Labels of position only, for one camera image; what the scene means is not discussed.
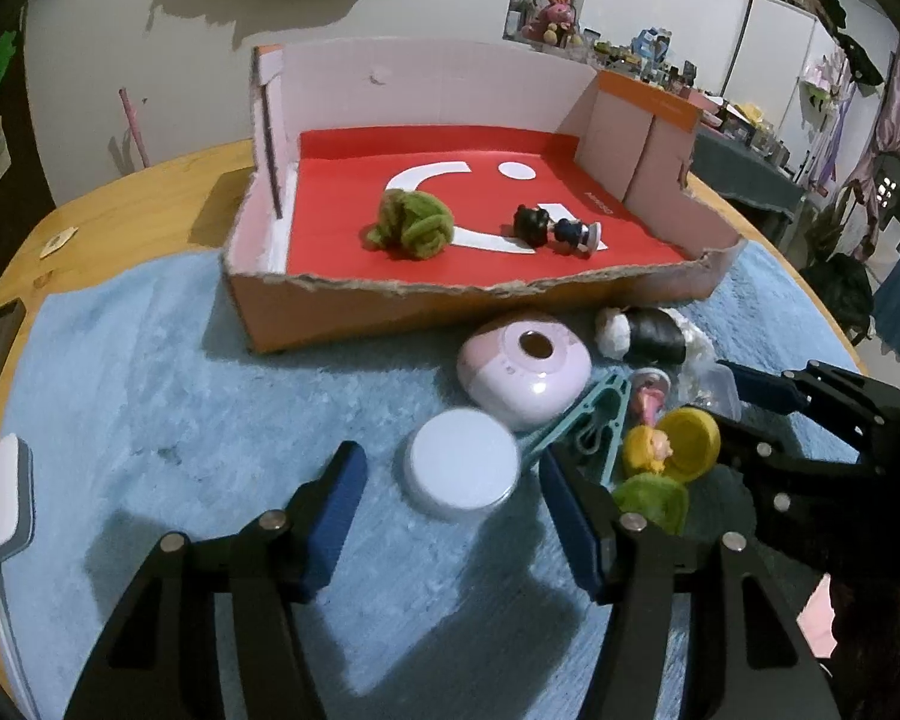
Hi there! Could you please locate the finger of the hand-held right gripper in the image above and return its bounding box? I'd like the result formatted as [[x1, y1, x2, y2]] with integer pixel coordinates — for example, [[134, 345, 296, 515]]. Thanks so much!
[[718, 360, 871, 425], [712, 416, 811, 518]]

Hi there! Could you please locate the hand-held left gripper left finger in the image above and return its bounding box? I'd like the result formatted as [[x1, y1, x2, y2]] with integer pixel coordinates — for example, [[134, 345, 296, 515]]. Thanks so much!
[[64, 441, 368, 720]]

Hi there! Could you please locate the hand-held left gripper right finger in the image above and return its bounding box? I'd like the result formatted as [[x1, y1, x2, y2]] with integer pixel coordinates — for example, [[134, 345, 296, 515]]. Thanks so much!
[[538, 450, 845, 720]]

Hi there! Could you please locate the clear plastic container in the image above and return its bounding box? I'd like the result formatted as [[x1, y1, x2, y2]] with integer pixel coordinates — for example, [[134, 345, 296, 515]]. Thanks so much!
[[675, 358, 743, 421]]

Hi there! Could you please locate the pink round device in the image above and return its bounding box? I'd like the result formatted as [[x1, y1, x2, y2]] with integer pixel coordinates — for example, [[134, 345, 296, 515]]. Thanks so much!
[[456, 310, 593, 433]]

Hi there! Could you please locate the cardboard box with red lining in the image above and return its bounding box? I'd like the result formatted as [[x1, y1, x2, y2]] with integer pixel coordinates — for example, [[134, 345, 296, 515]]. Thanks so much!
[[221, 37, 743, 355]]

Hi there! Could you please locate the green fuzzy toy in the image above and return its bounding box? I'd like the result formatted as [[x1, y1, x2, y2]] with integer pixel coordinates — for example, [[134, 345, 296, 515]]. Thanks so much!
[[611, 475, 691, 538]]

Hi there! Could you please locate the blonde toy figurine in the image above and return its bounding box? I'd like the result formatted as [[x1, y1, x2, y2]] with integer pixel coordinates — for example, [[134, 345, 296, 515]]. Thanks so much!
[[621, 424, 676, 476]]

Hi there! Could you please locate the pink toy figurine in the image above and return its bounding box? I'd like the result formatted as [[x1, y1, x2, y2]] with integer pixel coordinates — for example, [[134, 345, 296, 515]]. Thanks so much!
[[630, 367, 674, 428]]

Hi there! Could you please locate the teal plastic clothes clip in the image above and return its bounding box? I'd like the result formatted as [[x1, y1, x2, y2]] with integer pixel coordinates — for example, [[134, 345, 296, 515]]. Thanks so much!
[[521, 371, 635, 487]]

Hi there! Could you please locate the black backpack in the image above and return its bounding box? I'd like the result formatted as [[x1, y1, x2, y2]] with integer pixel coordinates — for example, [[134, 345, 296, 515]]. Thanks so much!
[[801, 253, 876, 347]]

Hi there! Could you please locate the black white plush roll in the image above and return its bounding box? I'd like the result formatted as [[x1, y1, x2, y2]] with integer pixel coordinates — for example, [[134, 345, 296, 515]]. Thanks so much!
[[596, 306, 692, 365]]

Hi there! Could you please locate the blue fluffy mat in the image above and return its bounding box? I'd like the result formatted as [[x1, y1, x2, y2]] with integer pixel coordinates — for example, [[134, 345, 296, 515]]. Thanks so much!
[[0, 240, 871, 720]]

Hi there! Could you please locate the dark cloth covered table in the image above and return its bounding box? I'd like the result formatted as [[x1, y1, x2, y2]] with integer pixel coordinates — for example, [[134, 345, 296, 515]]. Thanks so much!
[[688, 124, 809, 245]]

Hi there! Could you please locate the black haired toy figurine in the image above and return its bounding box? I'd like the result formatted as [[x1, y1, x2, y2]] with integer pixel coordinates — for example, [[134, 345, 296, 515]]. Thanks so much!
[[514, 202, 602, 260]]

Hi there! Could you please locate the green pipe cleaner ball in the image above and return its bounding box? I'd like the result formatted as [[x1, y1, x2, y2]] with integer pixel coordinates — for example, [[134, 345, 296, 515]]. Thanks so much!
[[365, 186, 457, 260]]

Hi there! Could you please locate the purple curtain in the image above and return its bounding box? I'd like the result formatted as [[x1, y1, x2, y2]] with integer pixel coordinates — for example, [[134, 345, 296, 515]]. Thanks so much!
[[844, 45, 900, 248]]

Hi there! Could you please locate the white cabinet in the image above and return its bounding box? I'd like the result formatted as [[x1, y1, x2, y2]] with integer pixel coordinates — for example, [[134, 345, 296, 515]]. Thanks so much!
[[724, 0, 850, 140]]

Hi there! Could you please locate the row of small trinkets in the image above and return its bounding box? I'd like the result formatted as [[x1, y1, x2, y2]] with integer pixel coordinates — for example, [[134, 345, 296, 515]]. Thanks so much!
[[583, 26, 796, 166]]

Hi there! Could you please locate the small paper tag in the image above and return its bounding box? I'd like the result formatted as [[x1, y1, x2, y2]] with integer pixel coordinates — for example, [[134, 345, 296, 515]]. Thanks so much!
[[40, 227, 80, 260]]

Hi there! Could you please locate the pink plush toy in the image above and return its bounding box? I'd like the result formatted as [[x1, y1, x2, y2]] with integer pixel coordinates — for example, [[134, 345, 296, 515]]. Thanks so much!
[[521, 0, 584, 47]]

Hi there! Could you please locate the pink stick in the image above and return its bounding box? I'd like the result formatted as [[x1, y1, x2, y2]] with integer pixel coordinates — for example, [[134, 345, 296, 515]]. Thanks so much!
[[118, 88, 152, 170]]

